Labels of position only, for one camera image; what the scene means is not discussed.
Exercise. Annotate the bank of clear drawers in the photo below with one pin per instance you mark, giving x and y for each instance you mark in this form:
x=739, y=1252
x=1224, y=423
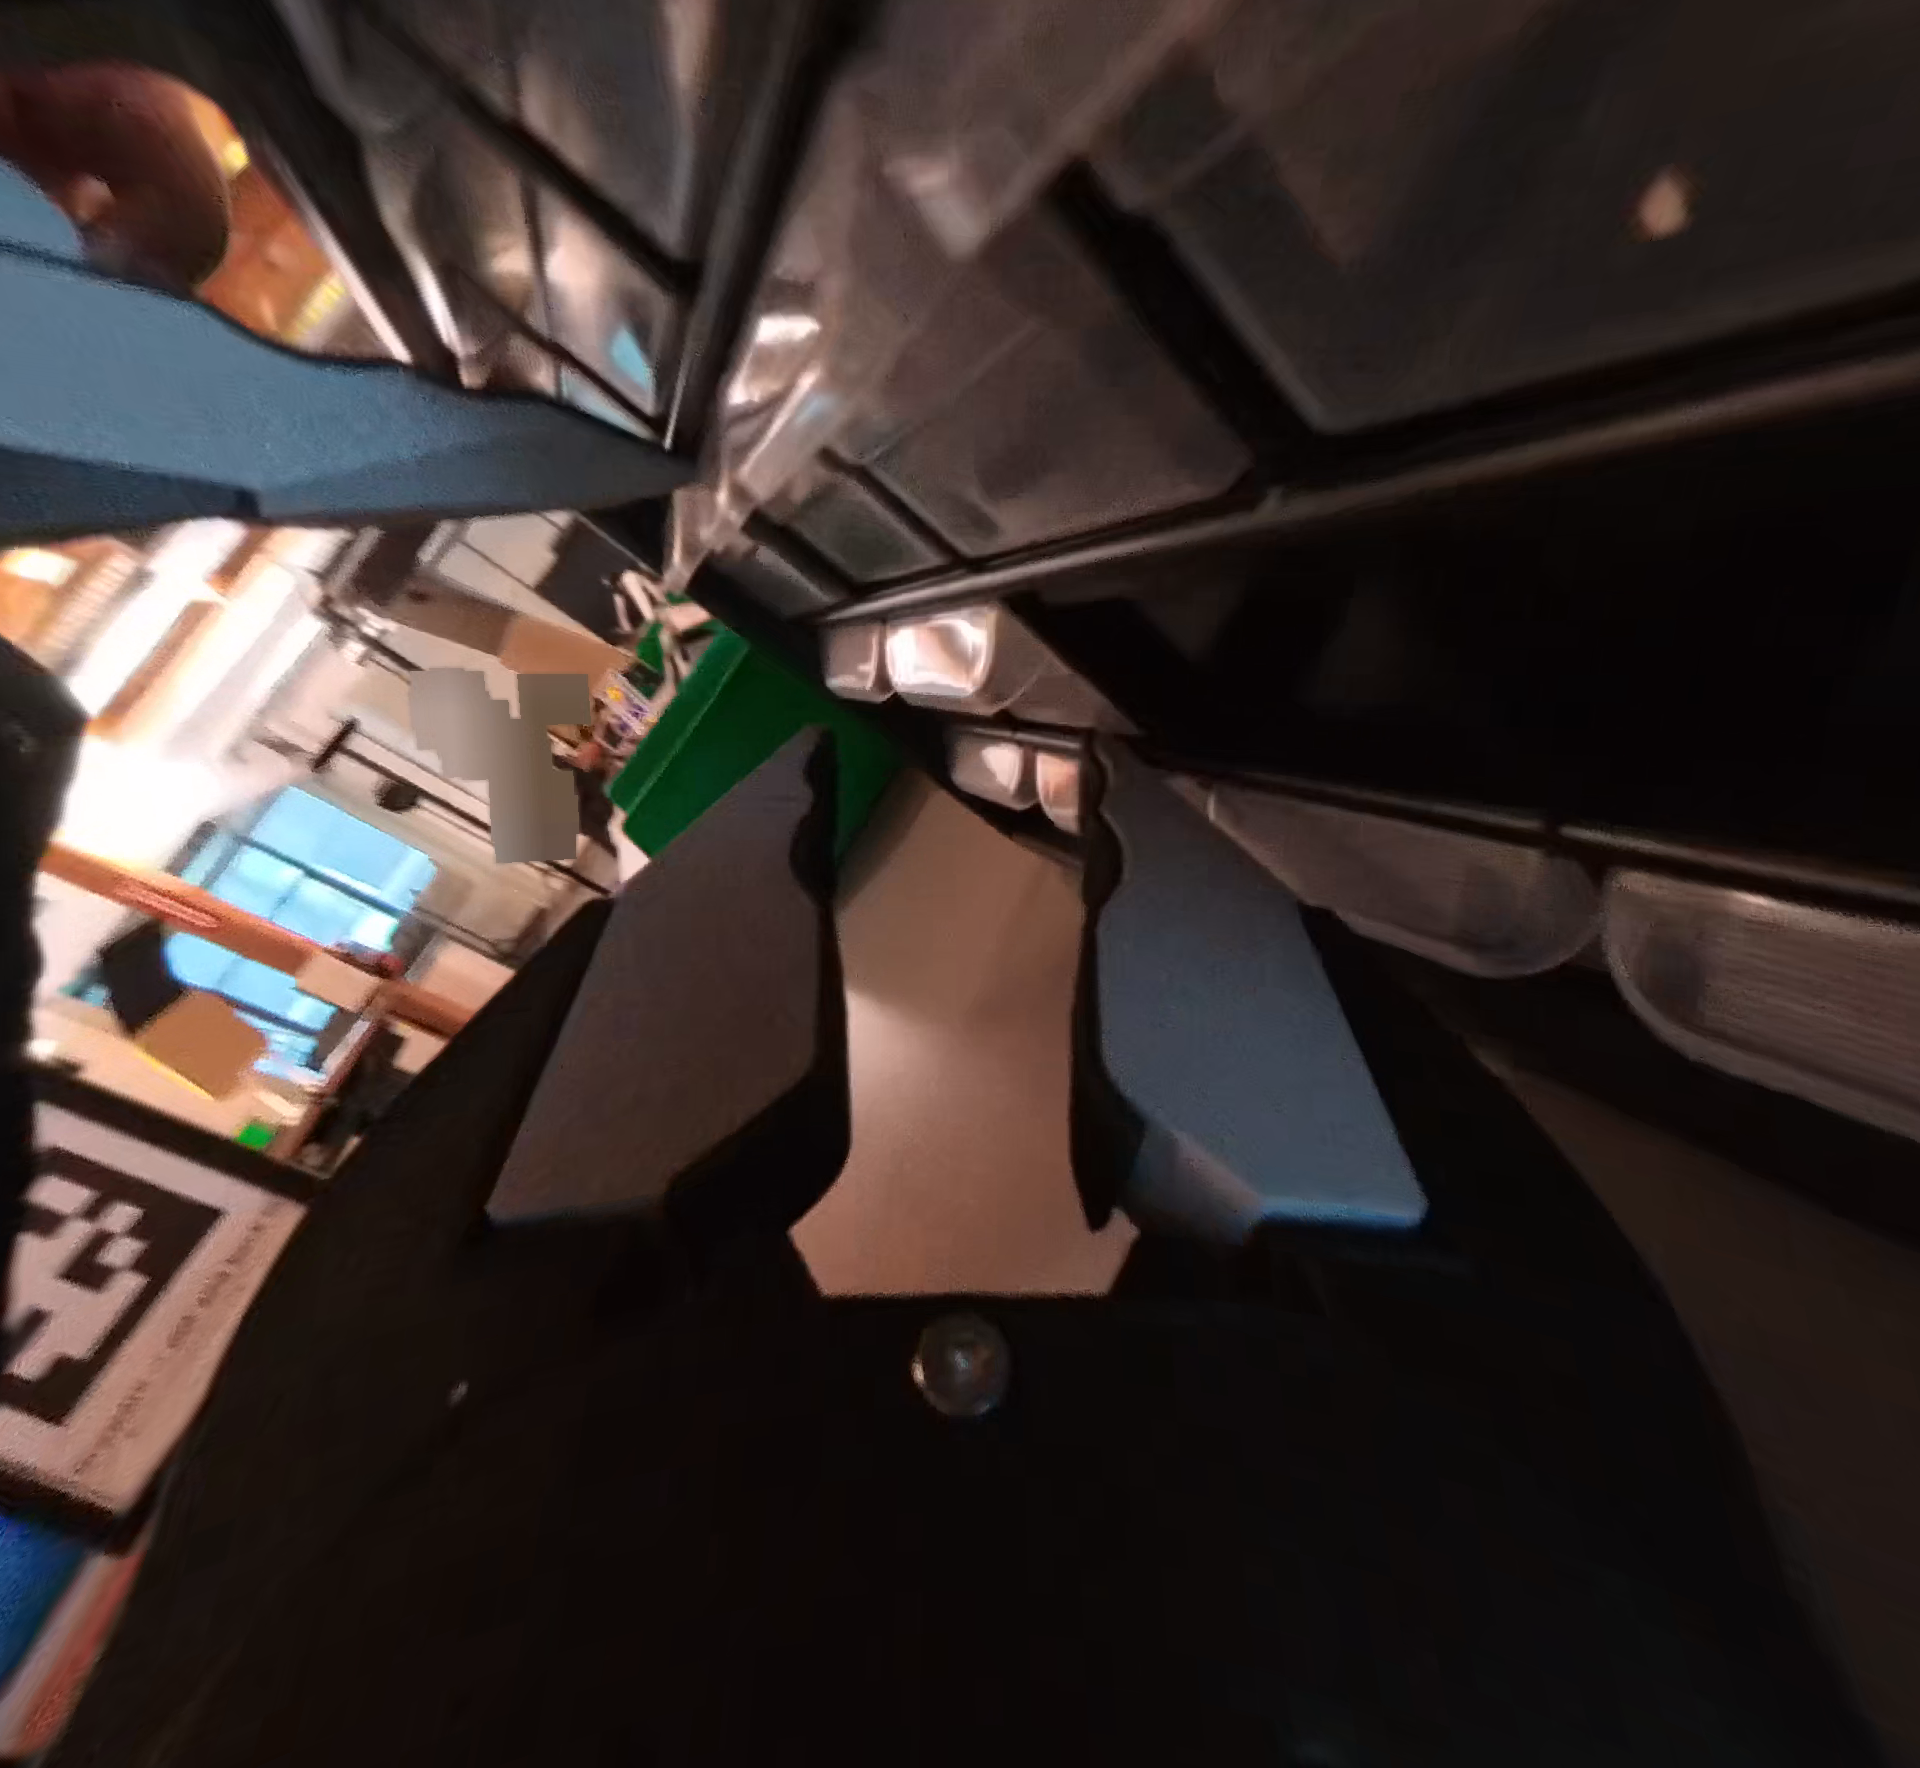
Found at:
x=1125, y=300

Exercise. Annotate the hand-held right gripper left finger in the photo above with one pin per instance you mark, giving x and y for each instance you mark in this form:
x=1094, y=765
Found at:
x=675, y=1033

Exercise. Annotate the cardboard box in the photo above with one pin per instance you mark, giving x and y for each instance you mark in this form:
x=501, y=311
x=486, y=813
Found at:
x=202, y=1044

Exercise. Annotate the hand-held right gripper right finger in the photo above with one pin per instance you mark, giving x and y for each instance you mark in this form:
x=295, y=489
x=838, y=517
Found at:
x=1245, y=1050

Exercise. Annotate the black drawer cabinet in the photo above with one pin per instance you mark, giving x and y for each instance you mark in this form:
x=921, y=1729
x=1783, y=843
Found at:
x=1500, y=568

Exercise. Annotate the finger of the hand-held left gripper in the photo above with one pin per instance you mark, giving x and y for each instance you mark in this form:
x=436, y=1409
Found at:
x=301, y=433

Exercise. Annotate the green plastic bin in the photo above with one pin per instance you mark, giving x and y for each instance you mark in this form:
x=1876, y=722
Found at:
x=721, y=749

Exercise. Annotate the wooden beam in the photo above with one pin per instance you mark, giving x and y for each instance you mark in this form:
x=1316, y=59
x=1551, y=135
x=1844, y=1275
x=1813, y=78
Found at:
x=271, y=937

